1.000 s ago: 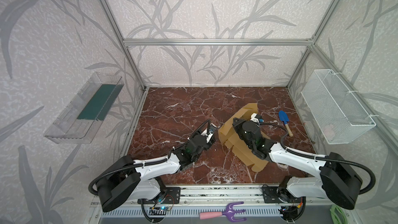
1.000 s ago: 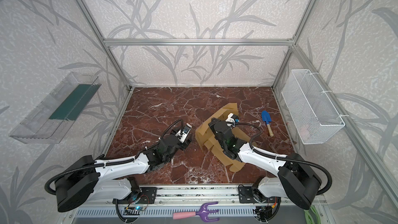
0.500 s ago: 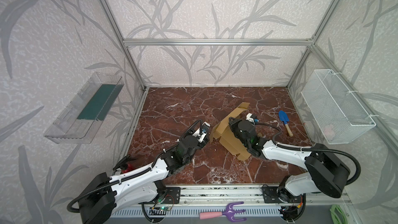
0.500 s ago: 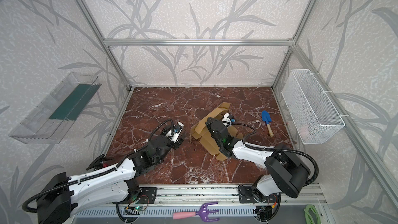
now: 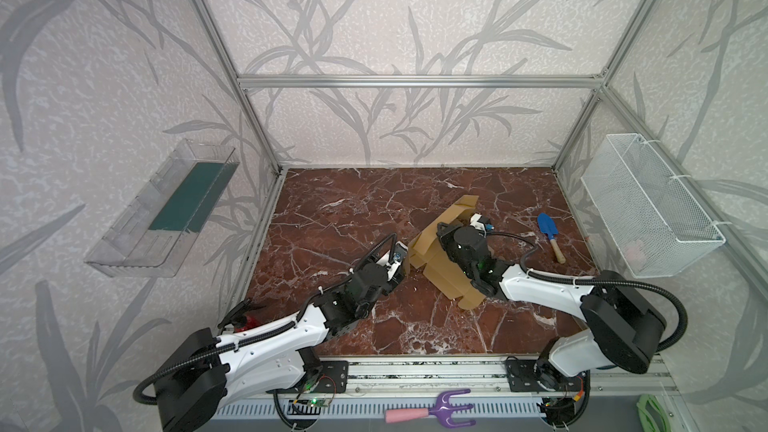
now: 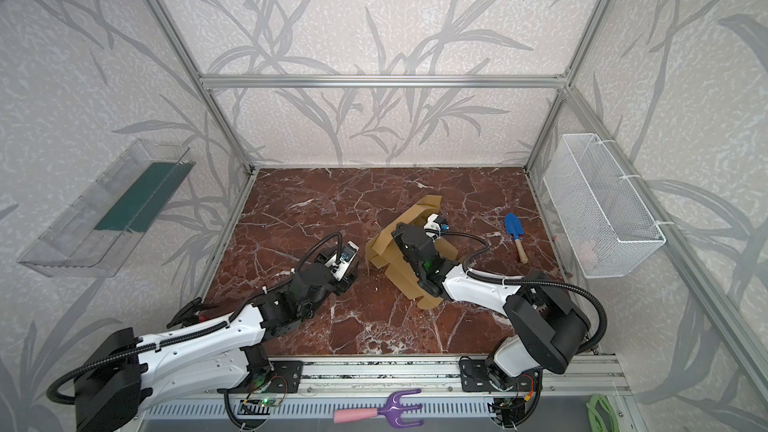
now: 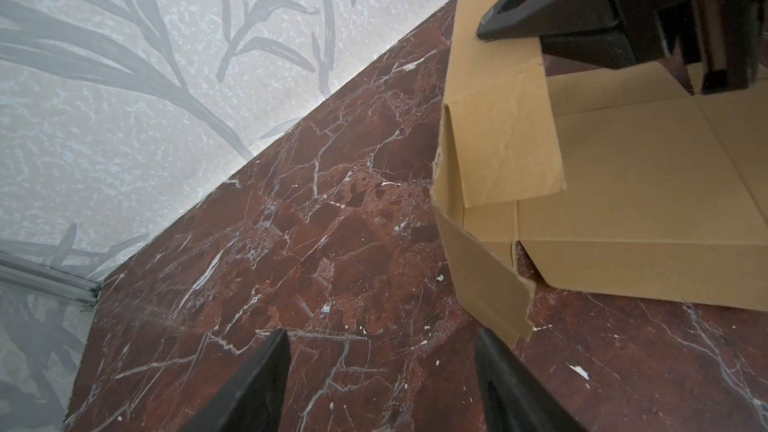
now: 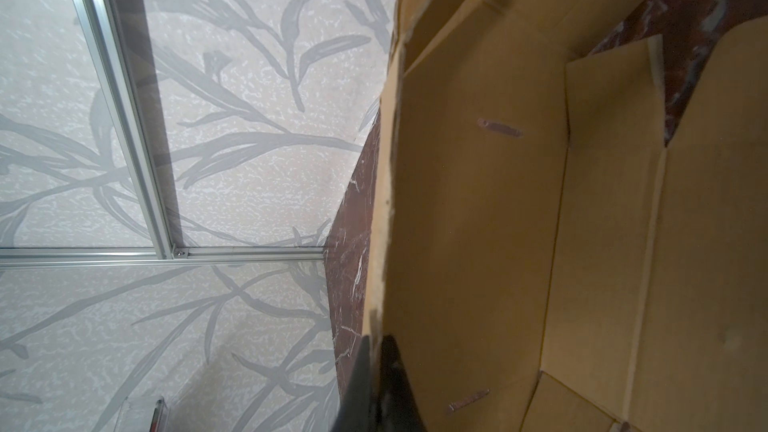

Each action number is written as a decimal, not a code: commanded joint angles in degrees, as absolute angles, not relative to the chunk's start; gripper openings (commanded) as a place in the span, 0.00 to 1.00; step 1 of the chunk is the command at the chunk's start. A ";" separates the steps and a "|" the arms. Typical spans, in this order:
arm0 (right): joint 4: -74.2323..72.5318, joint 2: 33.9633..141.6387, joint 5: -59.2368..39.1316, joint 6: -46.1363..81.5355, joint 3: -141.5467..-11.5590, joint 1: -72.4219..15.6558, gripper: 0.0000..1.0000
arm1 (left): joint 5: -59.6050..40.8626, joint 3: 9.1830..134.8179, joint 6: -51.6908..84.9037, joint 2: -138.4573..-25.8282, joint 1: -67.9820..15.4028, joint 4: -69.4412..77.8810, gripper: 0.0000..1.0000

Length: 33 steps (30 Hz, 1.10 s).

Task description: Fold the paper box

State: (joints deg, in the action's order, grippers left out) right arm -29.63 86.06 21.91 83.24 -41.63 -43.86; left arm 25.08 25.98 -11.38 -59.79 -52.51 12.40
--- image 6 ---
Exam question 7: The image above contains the brown cardboard box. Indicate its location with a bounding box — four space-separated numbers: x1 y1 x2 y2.
365 195 448 310

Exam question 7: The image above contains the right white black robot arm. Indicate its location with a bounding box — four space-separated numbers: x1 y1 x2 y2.
392 223 608 377

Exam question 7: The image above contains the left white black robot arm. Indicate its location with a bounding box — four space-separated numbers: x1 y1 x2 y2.
46 232 360 431

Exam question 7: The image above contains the small green lit circuit board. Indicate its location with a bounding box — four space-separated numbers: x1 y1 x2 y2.
239 397 284 416

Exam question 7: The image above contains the purple pink garden fork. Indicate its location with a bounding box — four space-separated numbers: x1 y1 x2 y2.
333 388 424 429

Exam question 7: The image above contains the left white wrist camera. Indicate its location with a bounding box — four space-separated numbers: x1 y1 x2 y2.
325 241 359 282

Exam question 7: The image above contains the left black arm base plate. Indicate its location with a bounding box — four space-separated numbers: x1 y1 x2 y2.
239 360 304 394

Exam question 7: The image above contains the blue trowel wooden handle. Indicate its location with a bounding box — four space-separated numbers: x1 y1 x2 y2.
504 213 529 264

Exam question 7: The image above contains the red black handled tool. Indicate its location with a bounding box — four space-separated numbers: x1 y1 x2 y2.
166 297 218 329

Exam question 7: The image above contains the aluminium front rail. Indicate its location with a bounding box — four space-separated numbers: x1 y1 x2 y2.
137 355 631 400

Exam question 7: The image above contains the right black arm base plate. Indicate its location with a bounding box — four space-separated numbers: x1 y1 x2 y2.
458 356 541 395

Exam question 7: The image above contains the white wire mesh basket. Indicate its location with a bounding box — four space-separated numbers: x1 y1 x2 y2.
543 133 666 279

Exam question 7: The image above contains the clear plastic wall bin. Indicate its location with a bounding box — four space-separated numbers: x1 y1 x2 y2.
17 139 196 278

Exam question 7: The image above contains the green coiled cable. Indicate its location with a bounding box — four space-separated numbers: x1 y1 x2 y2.
585 394 619 432

